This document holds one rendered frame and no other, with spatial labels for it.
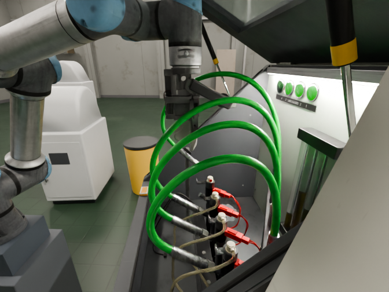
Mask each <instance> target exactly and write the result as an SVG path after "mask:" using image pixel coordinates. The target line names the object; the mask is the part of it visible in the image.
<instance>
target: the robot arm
mask: <svg viewBox="0 0 389 292"><path fill-rule="evenodd" d="M202 15H203V12H202V1H201V0H161V1H148V2H145V1H142V0H56V1H54V2H52V3H49V4H47V5H45V6H43V7H41V8H39V9H37V10H35V11H33V12H31V13H29V14H27V15H25V16H23V17H21V18H19V19H16V20H14V21H12V22H10V23H8V24H6V25H4V26H2V27H0V88H4V89H5V90H7V91H8V92H9V93H10V152H8V153H7V154H6V155H5V164H4V165H3V166H0V245H2V244H4V243H6V242H8V241H10V240H12V239H14V238H15V237H16V236H18V235H19V234H21V233H22V232H23V230H25V228H26V226H27V224H28V221H27V218H26V216H25V215H24V214H23V213H22V212H21V211H20V210H19V209H17V208H16V207H15V206H14V204H13V201H12V198H14V197H15V196H17V195H19V194H20V193H22V192H24V191H26V190H28V189H29V188H31V187H33V186H34V185H37V184H39V183H41V182H42V181H44V180H45V179H47V178H48V177H49V176H50V174H51V172H52V164H51V163H49V162H50V160H49V159H48V157H47V156H45V155H44V153H42V152H41V146H42V130H43V115H44V106H45V97H47V96H49V95H51V92H52V84H56V83H57V82H59V81H60V80H61V77H62V69H61V65H60V62H59V60H58V59H57V57H56V55H57V54H60V53H63V52H66V51H69V50H71V49H74V48H77V47H80V46H83V45H85V44H88V43H90V42H94V41H96V40H99V39H101V38H105V37H107V36H110V35H120V36H121V37H122V39H124V40H126V41H133V42H139V41H156V40H168V47H169V60H170V66H172V68H171V69H164V80H165V92H164V93H165V95H164V94H163V96H164V102H165V103H164V105H165V106H166V109H165V115H166V119H174V120H177V119H179V118H180V117H181V116H182V115H184V114H185V113H187V112H188V111H190V110H192V109H194V108H195V107H197V106H199V105H200V102H199V97H200V96H203V97H205V98H207V99H209V100H215V99H218V98H222V97H229V96H228V95H227V94H226V93H220V92H218V91H216V90H214V89H212V88H210V87H208V86H206V85H205V84H203V83H201V82H199V81H197V80H195V79H193V78H192V77H191V74H201V68H199V66H201V40H202ZM182 76H185V77H186V79H185V80H184V81H182V80H181V77H182ZM198 116H199V113H198V114H196V115H194V116H193V117H191V118H189V119H188V120H187V121H186V122H184V123H183V124H182V125H181V126H180V127H178V128H177V129H176V130H175V131H174V138H175V139H176V140H177V141H180V140H181V139H183V138H184V137H186V136H187V135H189V134H191V133H193V132H194V131H196V130H198Z"/></svg>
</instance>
